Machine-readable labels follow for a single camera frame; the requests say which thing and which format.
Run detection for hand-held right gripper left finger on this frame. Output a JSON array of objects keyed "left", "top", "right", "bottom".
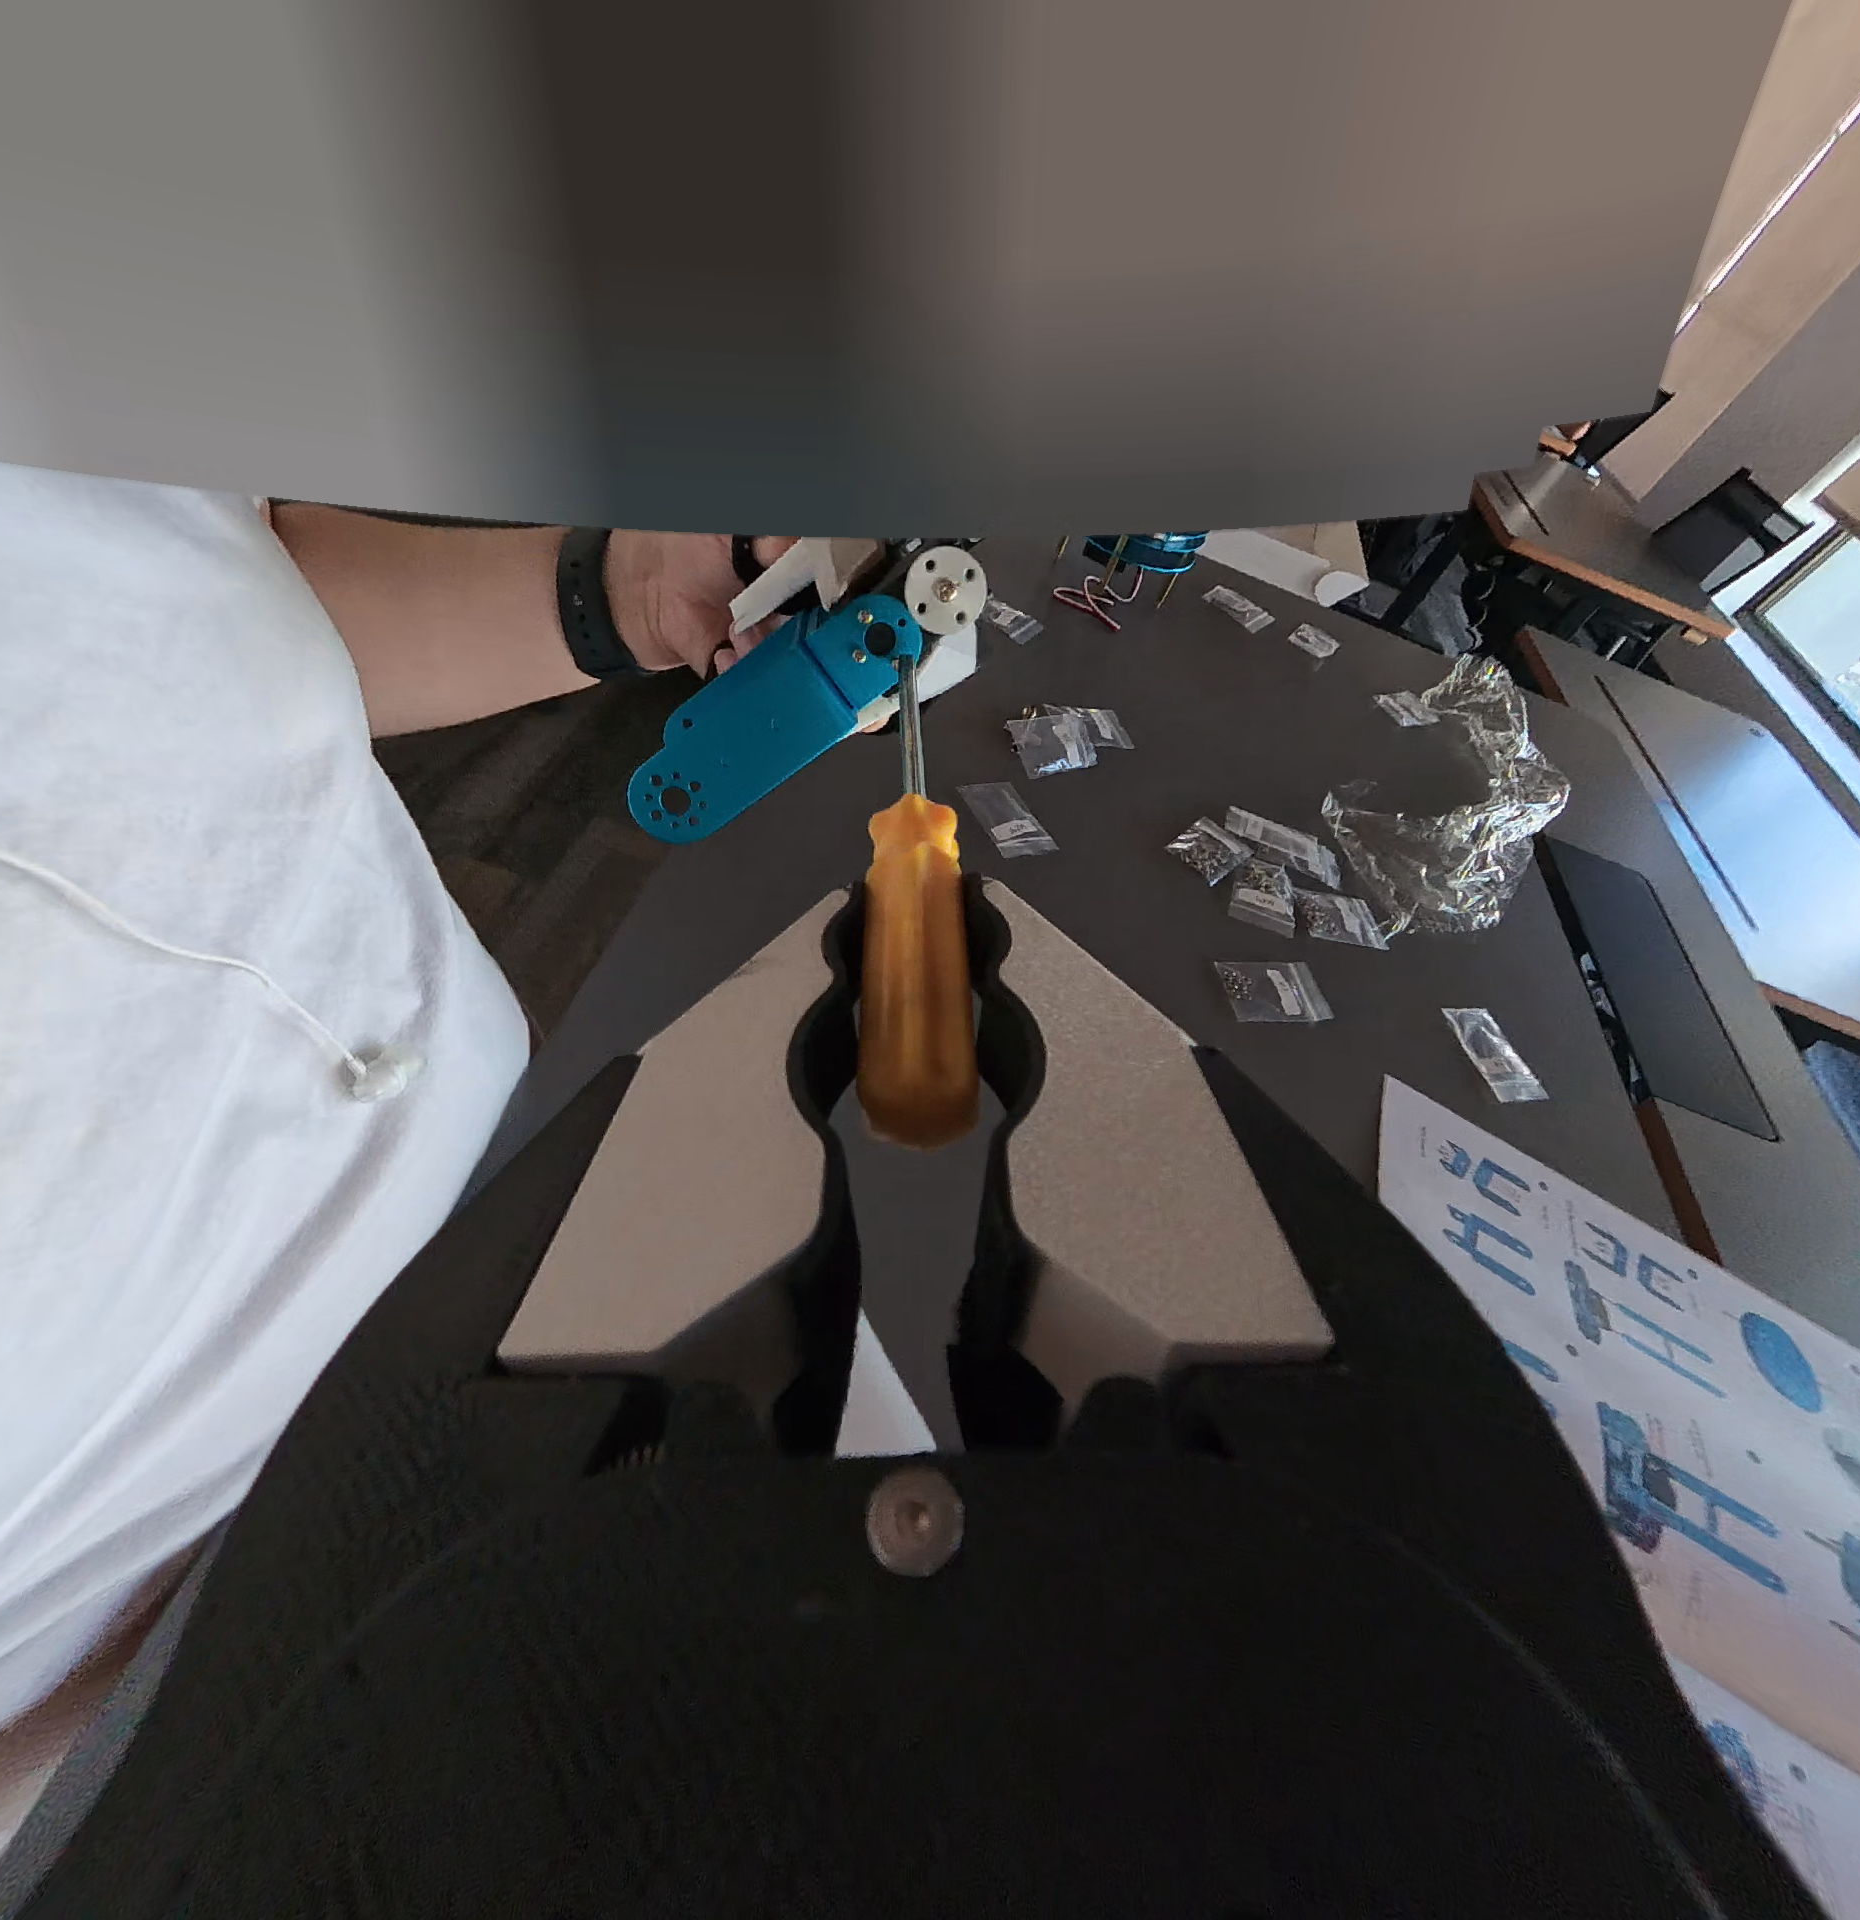
[{"left": 494, "top": 883, "right": 874, "bottom": 1462}]

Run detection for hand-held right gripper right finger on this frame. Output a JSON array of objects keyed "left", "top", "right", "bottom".
[{"left": 946, "top": 877, "right": 1337, "bottom": 1456}]

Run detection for blue metal servo bracket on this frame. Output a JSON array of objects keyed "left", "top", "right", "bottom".
[{"left": 625, "top": 588, "right": 927, "bottom": 858}]

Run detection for orange handled screwdriver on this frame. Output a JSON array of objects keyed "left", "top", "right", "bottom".
[{"left": 854, "top": 645, "right": 986, "bottom": 1152}]

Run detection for person's left forearm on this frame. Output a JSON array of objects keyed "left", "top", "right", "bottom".
[{"left": 268, "top": 502, "right": 603, "bottom": 741}]

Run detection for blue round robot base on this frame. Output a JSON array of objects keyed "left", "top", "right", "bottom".
[{"left": 1081, "top": 527, "right": 1212, "bottom": 608}]

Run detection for dark grey desk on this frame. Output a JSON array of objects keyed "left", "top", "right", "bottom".
[{"left": 0, "top": 530, "right": 1785, "bottom": 1920}]

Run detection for black desk mat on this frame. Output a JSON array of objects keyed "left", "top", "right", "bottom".
[{"left": 1537, "top": 833, "right": 1779, "bottom": 1145}]

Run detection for neighbouring grey desk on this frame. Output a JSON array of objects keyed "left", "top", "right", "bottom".
[{"left": 1516, "top": 623, "right": 1860, "bottom": 1054}]

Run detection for person's left hand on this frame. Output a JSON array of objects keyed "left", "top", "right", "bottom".
[{"left": 607, "top": 530, "right": 805, "bottom": 679}]

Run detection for black wrist band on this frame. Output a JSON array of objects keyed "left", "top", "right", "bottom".
[{"left": 558, "top": 527, "right": 647, "bottom": 685}]

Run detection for group of small parts bags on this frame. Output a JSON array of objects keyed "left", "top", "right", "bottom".
[{"left": 958, "top": 586, "right": 1552, "bottom": 1105}]

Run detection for crumpled clear plastic wrap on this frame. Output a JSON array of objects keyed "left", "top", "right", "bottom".
[{"left": 1318, "top": 654, "right": 1572, "bottom": 939}]

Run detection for person in white shirt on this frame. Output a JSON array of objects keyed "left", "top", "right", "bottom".
[{"left": 0, "top": 457, "right": 538, "bottom": 1742}]

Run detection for assembly instruction booklet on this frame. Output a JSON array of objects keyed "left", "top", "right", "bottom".
[{"left": 1378, "top": 1073, "right": 1860, "bottom": 1920}]

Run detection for white wired earphone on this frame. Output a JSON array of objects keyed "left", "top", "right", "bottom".
[{"left": 0, "top": 838, "right": 429, "bottom": 1105}]

